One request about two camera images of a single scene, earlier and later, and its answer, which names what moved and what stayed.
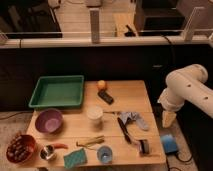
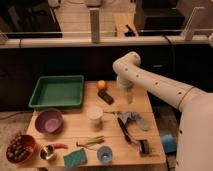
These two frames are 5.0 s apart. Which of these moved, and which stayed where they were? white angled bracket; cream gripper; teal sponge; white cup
Moved: cream gripper
Stayed: white angled bracket; white cup; teal sponge
